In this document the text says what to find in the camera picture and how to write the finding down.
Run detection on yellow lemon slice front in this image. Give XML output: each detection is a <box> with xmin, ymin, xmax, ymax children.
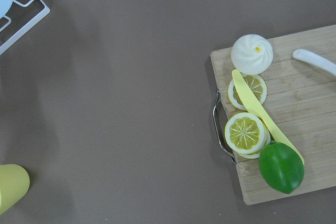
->
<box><xmin>224</xmin><ymin>112</ymin><xmax>270</xmax><ymax>159</ymax></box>

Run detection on yellow plastic knife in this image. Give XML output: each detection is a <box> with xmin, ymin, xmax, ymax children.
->
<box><xmin>232</xmin><ymin>69</ymin><xmax>305</xmax><ymax>164</ymax></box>

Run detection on white plastic spoon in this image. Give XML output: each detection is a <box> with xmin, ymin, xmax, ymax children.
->
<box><xmin>292</xmin><ymin>49</ymin><xmax>335</xmax><ymax>76</ymax></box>

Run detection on white wire cup rack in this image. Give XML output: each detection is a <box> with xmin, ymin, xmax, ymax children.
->
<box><xmin>1</xmin><ymin>0</ymin><xmax>50</xmax><ymax>54</ymax></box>

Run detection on green toy lime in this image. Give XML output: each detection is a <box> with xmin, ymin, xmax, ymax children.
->
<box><xmin>259</xmin><ymin>142</ymin><xmax>305</xmax><ymax>194</ymax></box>

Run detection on metal board handle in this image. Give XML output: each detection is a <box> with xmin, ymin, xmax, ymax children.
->
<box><xmin>212</xmin><ymin>90</ymin><xmax>237</xmax><ymax>165</ymax></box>

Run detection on yellow plastic cup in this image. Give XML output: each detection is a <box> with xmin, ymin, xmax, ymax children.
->
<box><xmin>1</xmin><ymin>164</ymin><xmax>30</xmax><ymax>215</ymax></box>

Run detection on wooden cutting board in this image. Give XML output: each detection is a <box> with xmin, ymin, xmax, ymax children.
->
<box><xmin>210</xmin><ymin>25</ymin><xmax>335</xmax><ymax>205</ymax></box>

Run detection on white toy bun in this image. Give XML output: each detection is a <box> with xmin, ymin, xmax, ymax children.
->
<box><xmin>231</xmin><ymin>34</ymin><xmax>274</xmax><ymax>75</ymax></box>

